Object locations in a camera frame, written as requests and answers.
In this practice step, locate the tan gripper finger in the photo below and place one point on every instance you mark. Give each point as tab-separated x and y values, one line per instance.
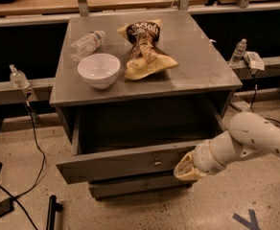
185	170

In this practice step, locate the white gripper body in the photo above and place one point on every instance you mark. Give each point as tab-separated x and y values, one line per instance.
202	160

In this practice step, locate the grey top drawer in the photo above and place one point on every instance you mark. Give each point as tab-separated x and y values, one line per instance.
121	160

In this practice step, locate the grey drawer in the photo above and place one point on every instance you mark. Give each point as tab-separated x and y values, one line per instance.
135	184
121	160

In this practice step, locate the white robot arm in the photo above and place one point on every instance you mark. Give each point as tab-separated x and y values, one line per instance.
248	134

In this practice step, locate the grey bottom drawer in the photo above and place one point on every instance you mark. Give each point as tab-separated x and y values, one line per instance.
135	184

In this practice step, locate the grey cabinet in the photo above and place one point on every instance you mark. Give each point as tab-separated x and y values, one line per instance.
201	69

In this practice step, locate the yellow brown chip bag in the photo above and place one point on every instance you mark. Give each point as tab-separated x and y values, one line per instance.
145	58

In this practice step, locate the white bowl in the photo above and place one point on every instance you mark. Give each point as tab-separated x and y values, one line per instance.
99	70

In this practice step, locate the clear plastic water bottle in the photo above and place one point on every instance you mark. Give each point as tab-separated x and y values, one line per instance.
86	45

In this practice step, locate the black power adapter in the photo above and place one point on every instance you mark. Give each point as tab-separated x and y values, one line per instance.
6	206

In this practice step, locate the small bottle on right rail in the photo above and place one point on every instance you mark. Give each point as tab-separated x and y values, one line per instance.
238	53

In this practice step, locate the small bottle on rail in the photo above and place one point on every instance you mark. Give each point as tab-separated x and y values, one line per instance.
18	78
238	53

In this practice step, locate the white box on right rail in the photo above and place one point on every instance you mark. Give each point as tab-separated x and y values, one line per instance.
254	61

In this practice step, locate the black post at bottom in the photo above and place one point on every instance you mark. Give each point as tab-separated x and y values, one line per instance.
53	207

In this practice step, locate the small bottle on left rail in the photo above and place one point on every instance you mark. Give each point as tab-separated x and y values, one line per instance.
18	78

